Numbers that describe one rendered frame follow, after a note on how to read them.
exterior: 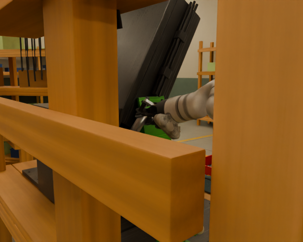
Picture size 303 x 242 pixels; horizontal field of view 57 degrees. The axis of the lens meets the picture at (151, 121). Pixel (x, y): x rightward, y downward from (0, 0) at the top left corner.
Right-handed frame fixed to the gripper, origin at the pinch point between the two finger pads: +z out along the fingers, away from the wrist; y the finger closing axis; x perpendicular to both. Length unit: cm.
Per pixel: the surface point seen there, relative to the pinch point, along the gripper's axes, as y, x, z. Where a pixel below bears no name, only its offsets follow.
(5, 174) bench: 9, 28, 79
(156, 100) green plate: -2.0, -10.6, 3.0
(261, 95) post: 20, 26, -59
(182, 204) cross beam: 16, 35, -51
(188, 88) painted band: -322, -493, 505
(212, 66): -262, -465, 358
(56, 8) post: 37.8, 10.1, -22.8
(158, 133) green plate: -9.4, -1.6, 3.0
